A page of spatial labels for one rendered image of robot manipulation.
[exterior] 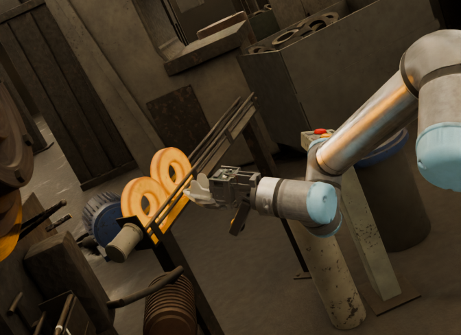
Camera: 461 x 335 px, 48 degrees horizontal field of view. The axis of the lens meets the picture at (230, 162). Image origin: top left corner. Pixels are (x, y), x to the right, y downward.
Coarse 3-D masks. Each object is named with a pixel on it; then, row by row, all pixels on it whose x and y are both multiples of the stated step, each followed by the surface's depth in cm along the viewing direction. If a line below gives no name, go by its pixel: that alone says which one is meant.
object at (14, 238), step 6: (18, 216) 97; (18, 222) 96; (12, 228) 93; (18, 228) 95; (6, 234) 90; (12, 234) 92; (18, 234) 94; (0, 240) 87; (6, 240) 89; (12, 240) 91; (0, 246) 86; (6, 246) 88; (12, 246) 90; (0, 252) 85; (6, 252) 87; (0, 258) 84
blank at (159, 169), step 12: (156, 156) 149; (168, 156) 151; (180, 156) 155; (156, 168) 146; (168, 168) 150; (180, 168) 155; (156, 180) 146; (168, 180) 149; (180, 180) 154; (168, 192) 148
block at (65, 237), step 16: (48, 240) 115; (64, 240) 113; (32, 256) 111; (48, 256) 111; (64, 256) 112; (80, 256) 117; (32, 272) 112; (48, 272) 112; (64, 272) 113; (80, 272) 114; (48, 288) 113; (64, 288) 114; (80, 288) 114; (96, 288) 118; (96, 304) 116; (96, 320) 116; (112, 320) 118
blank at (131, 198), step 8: (144, 176) 141; (128, 184) 139; (136, 184) 138; (144, 184) 140; (152, 184) 143; (160, 184) 146; (128, 192) 136; (136, 192) 137; (144, 192) 140; (152, 192) 142; (160, 192) 145; (128, 200) 135; (136, 200) 137; (152, 200) 144; (160, 200) 144; (128, 208) 134; (136, 208) 136; (152, 208) 144; (144, 216) 138; (152, 216) 141; (160, 216) 143; (144, 224) 137; (160, 224) 142
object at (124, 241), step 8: (128, 224) 134; (120, 232) 133; (128, 232) 132; (136, 232) 133; (120, 240) 130; (128, 240) 131; (136, 240) 133; (112, 248) 128; (120, 248) 128; (128, 248) 130; (112, 256) 130; (120, 256) 129
